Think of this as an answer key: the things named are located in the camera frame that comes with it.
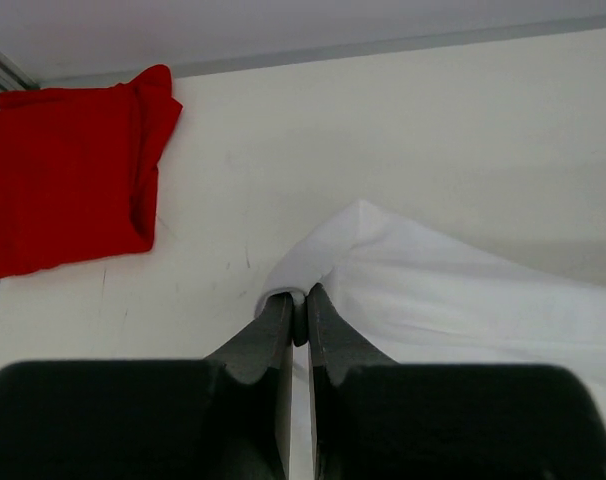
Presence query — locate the white t-shirt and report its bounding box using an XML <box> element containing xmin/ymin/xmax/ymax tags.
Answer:
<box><xmin>262</xmin><ymin>200</ymin><xmax>606</xmax><ymax>426</ymax></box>

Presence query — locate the red folded t-shirt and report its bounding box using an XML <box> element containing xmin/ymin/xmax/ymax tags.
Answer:
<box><xmin>0</xmin><ymin>65</ymin><xmax>182</xmax><ymax>279</ymax></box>

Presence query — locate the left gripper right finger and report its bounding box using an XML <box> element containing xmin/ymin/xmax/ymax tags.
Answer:
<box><xmin>307</xmin><ymin>285</ymin><xmax>606</xmax><ymax>479</ymax></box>

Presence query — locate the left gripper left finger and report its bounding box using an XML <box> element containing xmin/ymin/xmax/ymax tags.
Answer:
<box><xmin>0</xmin><ymin>294</ymin><xmax>294</xmax><ymax>479</ymax></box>

